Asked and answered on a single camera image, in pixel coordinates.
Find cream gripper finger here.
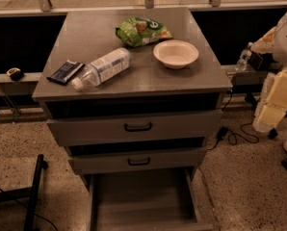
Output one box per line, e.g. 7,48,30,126
252,73,286,133
266,67,287,110

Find clear plastic bottle blue label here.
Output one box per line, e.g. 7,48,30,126
71,48,131,90

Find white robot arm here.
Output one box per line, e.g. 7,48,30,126
251,13,287,133

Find small water bottle on ledge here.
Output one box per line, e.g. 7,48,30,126
235,42,253,71

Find grey top drawer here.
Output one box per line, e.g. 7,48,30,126
47,110,222,146

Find grey middle drawer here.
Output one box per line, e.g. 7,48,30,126
68,147,206,175

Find grey drawer cabinet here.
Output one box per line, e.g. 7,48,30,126
32,7,233,181

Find grey open bottom drawer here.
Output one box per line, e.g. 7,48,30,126
87,168,213,231

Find black box on ledge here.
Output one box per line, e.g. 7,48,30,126
249,53,274,71

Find white paper bowl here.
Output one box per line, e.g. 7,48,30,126
153,39,199,69

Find green chip bag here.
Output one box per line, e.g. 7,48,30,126
116,17,173,47

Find dark blue snack packet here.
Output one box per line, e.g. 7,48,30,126
47,60,84,86

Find yellow black tape measure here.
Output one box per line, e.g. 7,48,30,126
7,67,24,81

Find black metal stand left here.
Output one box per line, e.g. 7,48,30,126
0,154,48,231

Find black power adapter with cable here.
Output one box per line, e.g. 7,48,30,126
208,93,261,151

